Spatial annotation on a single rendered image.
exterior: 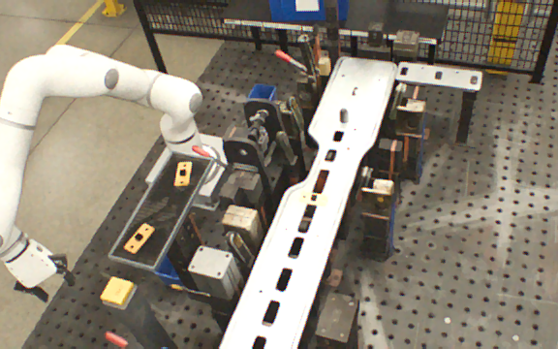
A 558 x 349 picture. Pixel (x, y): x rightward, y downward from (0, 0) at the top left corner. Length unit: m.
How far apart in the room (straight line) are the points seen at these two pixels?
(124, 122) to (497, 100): 2.29
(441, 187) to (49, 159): 2.47
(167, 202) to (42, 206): 1.96
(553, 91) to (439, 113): 0.49
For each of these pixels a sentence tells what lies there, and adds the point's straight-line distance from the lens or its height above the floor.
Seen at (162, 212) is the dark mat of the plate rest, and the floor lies 1.16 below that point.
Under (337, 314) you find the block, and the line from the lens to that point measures 1.34.
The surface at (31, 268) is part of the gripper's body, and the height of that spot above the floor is 1.19.
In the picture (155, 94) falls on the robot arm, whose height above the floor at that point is 1.20.
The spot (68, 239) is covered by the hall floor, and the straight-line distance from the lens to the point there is 3.11.
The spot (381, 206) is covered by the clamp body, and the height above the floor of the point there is 0.97.
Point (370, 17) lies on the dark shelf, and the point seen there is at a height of 1.03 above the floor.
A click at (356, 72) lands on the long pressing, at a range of 1.96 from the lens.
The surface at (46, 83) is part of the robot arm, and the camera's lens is 1.36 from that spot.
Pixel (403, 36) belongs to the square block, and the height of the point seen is 1.06.
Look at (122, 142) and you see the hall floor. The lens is 3.45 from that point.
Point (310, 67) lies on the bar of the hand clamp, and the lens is 1.82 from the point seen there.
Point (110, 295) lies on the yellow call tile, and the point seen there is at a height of 1.16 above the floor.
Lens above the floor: 2.24
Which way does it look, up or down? 50 degrees down
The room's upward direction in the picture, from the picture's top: 12 degrees counter-clockwise
